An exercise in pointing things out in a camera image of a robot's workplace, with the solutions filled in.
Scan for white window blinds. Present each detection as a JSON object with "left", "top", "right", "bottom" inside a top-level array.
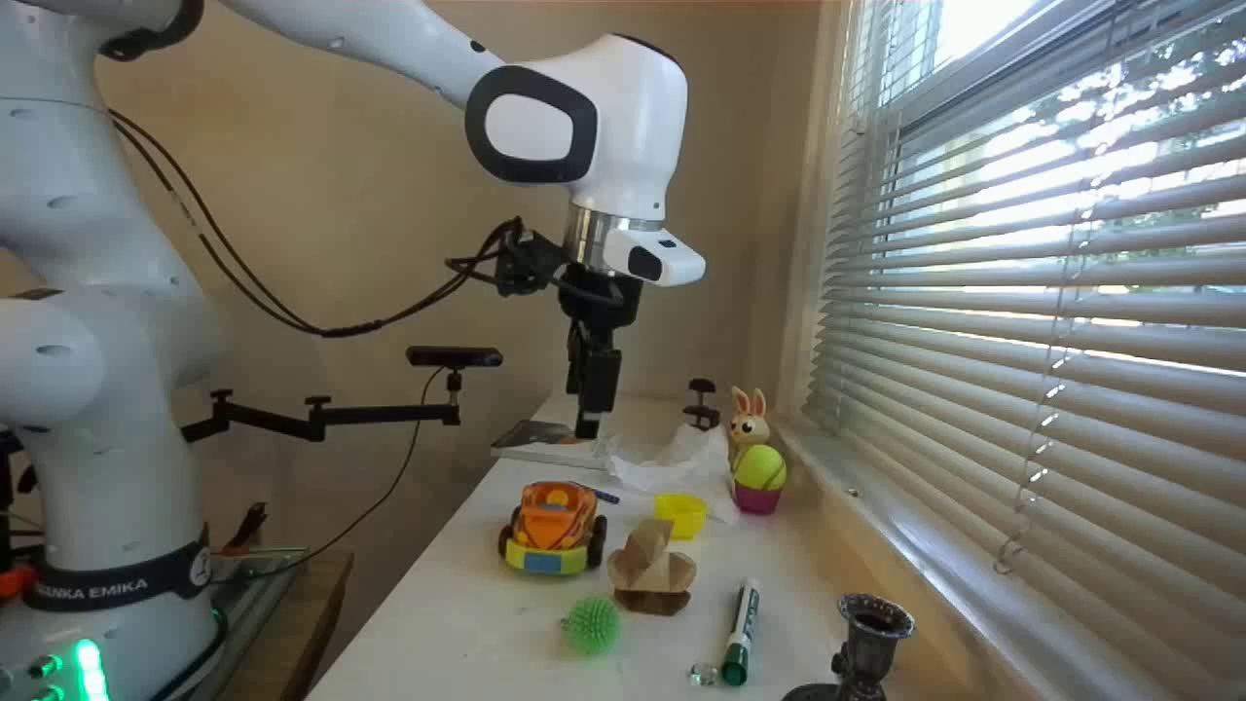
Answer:
[{"left": 807, "top": 0, "right": 1246, "bottom": 701}]

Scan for green fuzzy ball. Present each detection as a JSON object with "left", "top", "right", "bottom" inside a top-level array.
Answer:
[{"left": 559, "top": 596, "right": 624, "bottom": 659}]

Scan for yellow plastic cup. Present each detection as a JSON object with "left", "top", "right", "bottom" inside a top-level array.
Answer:
[{"left": 655, "top": 492, "right": 709, "bottom": 542}]

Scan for tan bunny figurine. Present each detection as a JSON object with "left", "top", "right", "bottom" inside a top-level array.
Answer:
[{"left": 728, "top": 391, "right": 771, "bottom": 453}]

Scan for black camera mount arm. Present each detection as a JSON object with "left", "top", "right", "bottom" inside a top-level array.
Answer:
[{"left": 180, "top": 343, "right": 506, "bottom": 450}]

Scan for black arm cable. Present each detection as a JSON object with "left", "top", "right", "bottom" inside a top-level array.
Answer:
[{"left": 106, "top": 104, "right": 522, "bottom": 343}]

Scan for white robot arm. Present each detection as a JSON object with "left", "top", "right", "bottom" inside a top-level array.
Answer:
[{"left": 0, "top": 0, "right": 703, "bottom": 701}]

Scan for green tennis ball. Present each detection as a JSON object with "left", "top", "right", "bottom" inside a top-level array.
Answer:
[{"left": 733, "top": 443, "right": 785, "bottom": 492}]

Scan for wooden side table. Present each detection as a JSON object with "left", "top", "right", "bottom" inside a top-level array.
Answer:
[{"left": 192, "top": 552, "right": 353, "bottom": 701}]

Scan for pink small cup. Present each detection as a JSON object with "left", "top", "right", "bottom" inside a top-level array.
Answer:
[{"left": 733, "top": 483, "right": 781, "bottom": 516}]

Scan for orange toy car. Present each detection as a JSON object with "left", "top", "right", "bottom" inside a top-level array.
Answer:
[{"left": 500, "top": 483, "right": 609, "bottom": 578}]

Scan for dark metal candlestick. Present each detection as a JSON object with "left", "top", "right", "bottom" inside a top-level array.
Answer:
[{"left": 781, "top": 592, "right": 915, "bottom": 701}]

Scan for glossy dark book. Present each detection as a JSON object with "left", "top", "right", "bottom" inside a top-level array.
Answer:
[{"left": 491, "top": 418, "right": 588, "bottom": 453}]

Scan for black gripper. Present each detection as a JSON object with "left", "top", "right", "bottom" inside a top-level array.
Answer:
[{"left": 555, "top": 265, "right": 644, "bottom": 439}]

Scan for wooden block toy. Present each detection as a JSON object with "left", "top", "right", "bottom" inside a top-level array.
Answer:
[{"left": 609, "top": 517, "right": 698, "bottom": 614}]

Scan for white plastic bag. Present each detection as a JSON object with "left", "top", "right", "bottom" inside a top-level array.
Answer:
[{"left": 594, "top": 425, "right": 738, "bottom": 525}]

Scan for green marker pen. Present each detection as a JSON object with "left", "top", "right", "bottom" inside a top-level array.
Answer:
[{"left": 688, "top": 581, "right": 758, "bottom": 688}]

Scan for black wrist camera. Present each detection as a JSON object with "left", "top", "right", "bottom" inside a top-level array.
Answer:
[{"left": 494, "top": 219, "right": 564, "bottom": 298}]

